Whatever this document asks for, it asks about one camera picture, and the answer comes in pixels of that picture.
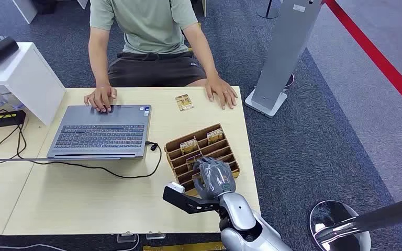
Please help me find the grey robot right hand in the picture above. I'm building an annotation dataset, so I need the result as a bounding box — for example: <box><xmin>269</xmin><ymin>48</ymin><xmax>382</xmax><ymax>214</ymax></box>
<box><xmin>192</xmin><ymin>156</ymin><xmax>237</xmax><ymax>201</ymax></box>

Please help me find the person's left hand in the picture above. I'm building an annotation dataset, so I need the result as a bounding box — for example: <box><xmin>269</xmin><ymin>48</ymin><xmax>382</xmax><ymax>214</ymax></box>
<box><xmin>204</xmin><ymin>76</ymin><xmax>239</xmax><ymax>110</ymax></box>

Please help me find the person's right hand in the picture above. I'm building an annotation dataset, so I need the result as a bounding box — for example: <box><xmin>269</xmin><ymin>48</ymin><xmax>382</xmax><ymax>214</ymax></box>
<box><xmin>83</xmin><ymin>84</ymin><xmax>118</xmax><ymax>113</ymax></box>

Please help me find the brown wooden card holder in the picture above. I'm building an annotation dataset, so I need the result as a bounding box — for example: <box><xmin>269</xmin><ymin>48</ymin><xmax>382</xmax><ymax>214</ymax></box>
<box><xmin>163</xmin><ymin>123</ymin><xmax>241</xmax><ymax>197</ymax></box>

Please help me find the hotel key card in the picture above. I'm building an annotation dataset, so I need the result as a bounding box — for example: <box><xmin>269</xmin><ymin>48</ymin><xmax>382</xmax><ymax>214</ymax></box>
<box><xmin>175</xmin><ymin>94</ymin><xmax>194</xmax><ymax>112</ymax></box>
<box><xmin>206</xmin><ymin>128</ymin><xmax>225</xmax><ymax>145</ymax></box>
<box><xmin>179</xmin><ymin>136</ymin><xmax>199</xmax><ymax>155</ymax></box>

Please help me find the person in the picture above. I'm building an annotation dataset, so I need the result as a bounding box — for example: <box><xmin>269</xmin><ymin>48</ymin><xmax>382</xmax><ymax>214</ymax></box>
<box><xmin>89</xmin><ymin>0</ymin><xmax>209</xmax><ymax>88</ymax></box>

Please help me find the grey laptop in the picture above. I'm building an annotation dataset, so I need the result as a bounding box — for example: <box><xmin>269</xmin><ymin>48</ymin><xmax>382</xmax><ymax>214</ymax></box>
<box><xmin>0</xmin><ymin>105</ymin><xmax>152</xmax><ymax>163</ymax></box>

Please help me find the yellow strip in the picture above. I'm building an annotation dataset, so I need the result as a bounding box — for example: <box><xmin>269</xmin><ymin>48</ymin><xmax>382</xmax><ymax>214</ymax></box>
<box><xmin>142</xmin><ymin>242</ymin><xmax>226</xmax><ymax>251</ymax></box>

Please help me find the grey kiosk stand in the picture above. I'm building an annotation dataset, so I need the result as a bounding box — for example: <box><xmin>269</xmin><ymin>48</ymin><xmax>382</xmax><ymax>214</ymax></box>
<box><xmin>244</xmin><ymin>0</ymin><xmax>323</xmax><ymax>119</ymax></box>

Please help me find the white box cabinet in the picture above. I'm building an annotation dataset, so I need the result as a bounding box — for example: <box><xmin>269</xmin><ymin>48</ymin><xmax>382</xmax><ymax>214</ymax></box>
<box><xmin>0</xmin><ymin>42</ymin><xmax>66</xmax><ymax>127</ymax></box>

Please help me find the dark round stanchion base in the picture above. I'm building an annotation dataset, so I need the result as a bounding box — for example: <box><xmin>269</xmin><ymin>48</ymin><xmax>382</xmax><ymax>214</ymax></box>
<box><xmin>256</xmin><ymin>0</ymin><xmax>281</xmax><ymax>20</ymax></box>

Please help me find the black power adapter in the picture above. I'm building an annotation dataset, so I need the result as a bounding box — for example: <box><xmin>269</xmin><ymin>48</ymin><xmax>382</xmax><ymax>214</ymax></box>
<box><xmin>0</xmin><ymin>110</ymin><xmax>27</xmax><ymax>129</ymax></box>

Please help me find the white furniture panel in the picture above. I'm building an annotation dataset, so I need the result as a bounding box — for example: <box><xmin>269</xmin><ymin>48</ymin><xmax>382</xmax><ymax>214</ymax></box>
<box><xmin>12</xmin><ymin>0</ymin><xmax>38</xmax><ymax>25</ymax></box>

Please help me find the chrome stanchion base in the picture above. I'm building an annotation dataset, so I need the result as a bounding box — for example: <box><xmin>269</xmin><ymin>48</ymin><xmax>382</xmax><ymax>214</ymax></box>
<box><xmin>308</xmin><ymin>200</ymin><xmax>372</xmax><ymax>251</ymax></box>

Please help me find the red barrier belt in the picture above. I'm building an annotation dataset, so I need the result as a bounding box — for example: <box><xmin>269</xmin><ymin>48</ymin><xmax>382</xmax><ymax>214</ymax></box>
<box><xmin>324</xmin><ymin>0</ymin><xmax>402</xmax><ymax>120</ymax></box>

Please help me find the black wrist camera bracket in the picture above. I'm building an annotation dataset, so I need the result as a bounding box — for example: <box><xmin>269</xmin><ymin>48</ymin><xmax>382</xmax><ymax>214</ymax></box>
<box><xmin>162</xmin><ymin>181</ymin><xmax>222</xmax><ymax>214</ymax></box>

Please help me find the black laptop cable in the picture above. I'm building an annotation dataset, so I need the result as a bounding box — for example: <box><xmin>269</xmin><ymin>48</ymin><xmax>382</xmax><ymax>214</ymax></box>
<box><xmin>0</xmin><ymin>123</ymin><xmax>163</xmax><ymax>180</ymax></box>

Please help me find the white cable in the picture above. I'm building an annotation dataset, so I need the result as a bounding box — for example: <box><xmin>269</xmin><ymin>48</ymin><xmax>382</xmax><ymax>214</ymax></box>
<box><xmin>0</xmin><ymin>235</ymin><xmax>141</xmax><ymax>251</ymax></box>

